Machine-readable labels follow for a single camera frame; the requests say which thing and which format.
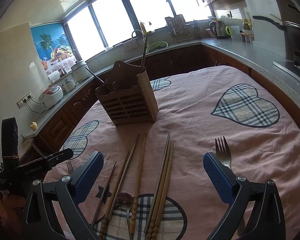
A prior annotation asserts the dark wooden chopstick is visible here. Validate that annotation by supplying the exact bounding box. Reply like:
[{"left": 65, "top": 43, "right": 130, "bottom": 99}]
[{"left": 91, "top": 163, "right": 116, "bottom": 228}]

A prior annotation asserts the grey-brown wooden chopstick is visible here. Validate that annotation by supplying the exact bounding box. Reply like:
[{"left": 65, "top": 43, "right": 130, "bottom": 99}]
[{"left": 143, "top": 131, "right": 170, "bottom": 234}]

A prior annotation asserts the light brown wooden chopstick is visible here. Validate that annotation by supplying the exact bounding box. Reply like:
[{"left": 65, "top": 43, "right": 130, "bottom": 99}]
[{"left": 129, "top": 133, "right": 147, "bottom": 236}]

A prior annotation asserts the light tan wooden chopstick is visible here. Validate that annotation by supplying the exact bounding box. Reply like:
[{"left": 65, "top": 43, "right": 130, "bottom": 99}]
[{"left": 151, "top": 143, "right": 174, "bottom": 240}]

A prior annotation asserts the large metal fork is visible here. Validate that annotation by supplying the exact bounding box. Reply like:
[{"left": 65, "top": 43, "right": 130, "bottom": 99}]
[{"left": 215, "top": 137, "right": 245, "bottom": 236}]

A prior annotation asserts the small yellow fruit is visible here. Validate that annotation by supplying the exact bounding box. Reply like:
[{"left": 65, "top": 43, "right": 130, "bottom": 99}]
[{"left": 30, "top": 122, "right": 38, "bottom": 131}]

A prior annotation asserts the metal spoon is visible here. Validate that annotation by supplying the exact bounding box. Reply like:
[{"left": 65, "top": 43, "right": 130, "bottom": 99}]
[{"left": 116, "top": 192, "right": 134, "bottom": 239}]

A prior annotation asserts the pink heart-patterned tablecloth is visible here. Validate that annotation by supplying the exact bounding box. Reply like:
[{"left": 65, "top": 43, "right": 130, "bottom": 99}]
[{"left": 43, "top": 65, "right": 300, "bottom": 240}]

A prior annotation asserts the white red rice cooker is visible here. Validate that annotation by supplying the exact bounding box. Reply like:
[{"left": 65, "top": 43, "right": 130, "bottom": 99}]
[{"left": 38, "top": 85, "right": 63, "bottom": 109}]

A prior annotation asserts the wooden utensil holder box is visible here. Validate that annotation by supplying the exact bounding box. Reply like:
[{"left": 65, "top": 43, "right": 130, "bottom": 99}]
[{"left": 95, "top": 60, "right": 158, "bottom": 126}]

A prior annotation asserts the small white pot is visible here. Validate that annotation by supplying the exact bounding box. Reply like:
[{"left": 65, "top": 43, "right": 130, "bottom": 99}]
[{"left": 63, "top": 80, "right": 76, "bottom": 93}]

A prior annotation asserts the dark chopstick in holder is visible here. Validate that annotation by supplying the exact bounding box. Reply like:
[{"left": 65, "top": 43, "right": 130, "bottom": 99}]
[{"left": 85, "top": 66, "right": 113, "bottom": 92}]

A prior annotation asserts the white cylindrical cooker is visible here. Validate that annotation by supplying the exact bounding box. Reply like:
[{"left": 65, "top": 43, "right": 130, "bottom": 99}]
[{"left": 71, "top": 60, "right": 90, "bottom": 83}]

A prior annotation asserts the tropical fruit poster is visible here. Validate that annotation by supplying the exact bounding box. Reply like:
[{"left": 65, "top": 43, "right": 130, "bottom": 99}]
[{"left": 30, "top": 23, "right": 77, "bottom": 75}]

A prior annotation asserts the spice jar set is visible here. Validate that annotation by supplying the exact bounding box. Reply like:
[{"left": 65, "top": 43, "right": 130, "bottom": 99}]
[{"left": 239, "top": 33, "right": 254, "bottom": 44}]

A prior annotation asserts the green colander bowl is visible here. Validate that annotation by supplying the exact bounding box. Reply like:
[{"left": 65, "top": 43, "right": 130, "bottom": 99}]
[{"left": 146, "top": 41, "right": 169, "bottom": 53}]

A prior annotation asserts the chrome sink faucet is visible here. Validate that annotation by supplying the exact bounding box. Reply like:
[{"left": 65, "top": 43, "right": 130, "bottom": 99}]
[{"left": 132, "top": 29, "right": 145, "bottom": 39}]

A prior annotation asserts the stainless electric kettle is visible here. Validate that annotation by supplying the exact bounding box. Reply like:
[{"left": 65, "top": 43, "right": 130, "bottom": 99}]
[{"left": 209, "top": 20, "right": 230, "bottom": 39}]

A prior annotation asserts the yellow bottle on windowsill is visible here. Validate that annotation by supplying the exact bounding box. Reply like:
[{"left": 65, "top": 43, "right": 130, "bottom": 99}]
[{"left": 140, "top": 22, "right": 147, "bottom": 35}]

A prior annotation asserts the wooden dish rack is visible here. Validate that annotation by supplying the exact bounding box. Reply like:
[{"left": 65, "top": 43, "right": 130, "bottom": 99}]
[{"left": 165, "top": 14, "right": 193, "bottom": 43}]

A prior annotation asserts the condiment bottles group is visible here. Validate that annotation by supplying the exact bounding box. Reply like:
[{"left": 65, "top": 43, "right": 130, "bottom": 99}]
[{"left": 243, "top": 18, "right": 253, "bottom": 30}]

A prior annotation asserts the wall power socket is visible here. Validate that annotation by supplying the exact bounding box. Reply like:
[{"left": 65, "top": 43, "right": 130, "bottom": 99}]
[{"left": 17, "top": 92, "right": 33, "bottom": 108}]

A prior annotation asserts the green handled pitcher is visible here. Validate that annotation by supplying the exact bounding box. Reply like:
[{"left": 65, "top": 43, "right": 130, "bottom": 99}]
[{"left": 225, "top": 25, "right": 240, "bottom": 40}]

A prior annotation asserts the black wok with handle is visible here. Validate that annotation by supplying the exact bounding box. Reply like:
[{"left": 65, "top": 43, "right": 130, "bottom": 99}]
[{"left": 253, "top": 16, "right": 300, "bottom": 51}]

